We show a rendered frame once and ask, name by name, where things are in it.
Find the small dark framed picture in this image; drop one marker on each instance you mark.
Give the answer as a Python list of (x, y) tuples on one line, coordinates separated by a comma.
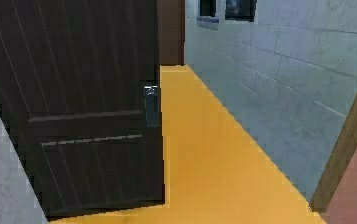
[(208, 9)]

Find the reddish brown wooden door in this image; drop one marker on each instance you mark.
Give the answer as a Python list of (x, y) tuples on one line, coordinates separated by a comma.
[(349, 173)]

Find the dark brown panelled room door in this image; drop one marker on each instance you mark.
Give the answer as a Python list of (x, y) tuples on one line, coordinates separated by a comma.
[(86, 83)]

